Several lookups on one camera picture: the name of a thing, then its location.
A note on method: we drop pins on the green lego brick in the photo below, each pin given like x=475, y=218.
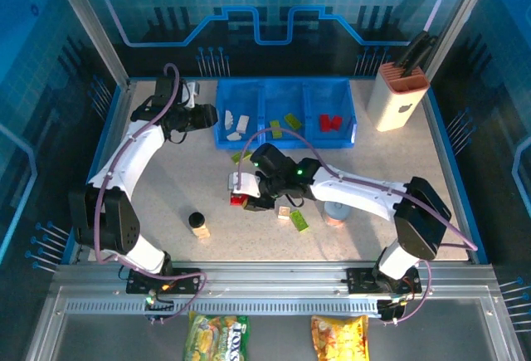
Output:
x=292, y=120
x=299, y=221
x=275, y=123
x=236, y=158

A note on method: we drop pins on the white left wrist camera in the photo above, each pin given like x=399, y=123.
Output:
x=191, y=89

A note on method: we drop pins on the green candy bag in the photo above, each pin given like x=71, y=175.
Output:
x=215, y=338

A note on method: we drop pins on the blue three-compartment plastic bin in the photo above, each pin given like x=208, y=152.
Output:
x=286, y=95

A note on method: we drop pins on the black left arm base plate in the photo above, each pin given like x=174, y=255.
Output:
x=182, y=281

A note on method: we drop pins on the yellow snack bag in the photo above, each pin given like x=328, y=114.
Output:
x=340, y=338

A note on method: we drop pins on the red lego brick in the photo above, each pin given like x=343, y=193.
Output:
x=324, y=123
x=237, y=201
x=337, y=122

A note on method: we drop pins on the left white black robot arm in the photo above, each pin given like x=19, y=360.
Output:
x=132, y=153

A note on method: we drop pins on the aluminium frame beam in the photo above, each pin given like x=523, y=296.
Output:
x=269, y=278

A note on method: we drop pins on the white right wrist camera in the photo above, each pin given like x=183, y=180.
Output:
x=245, y=182

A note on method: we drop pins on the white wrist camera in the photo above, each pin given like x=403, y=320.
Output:
x=245, y=182
x=191, y=89

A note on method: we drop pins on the small white lego brick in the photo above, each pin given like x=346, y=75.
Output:
x=284, y=212

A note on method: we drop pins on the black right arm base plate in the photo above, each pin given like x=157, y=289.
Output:
x=361, y=281

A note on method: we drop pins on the aluminium frame post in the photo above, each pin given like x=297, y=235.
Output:
x=456, y=20
x=89, y=25

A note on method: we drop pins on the black-lidded spice jar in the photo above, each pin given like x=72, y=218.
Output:
x=198, y=224

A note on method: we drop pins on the cream knife block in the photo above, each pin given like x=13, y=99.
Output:
x=392, y=103

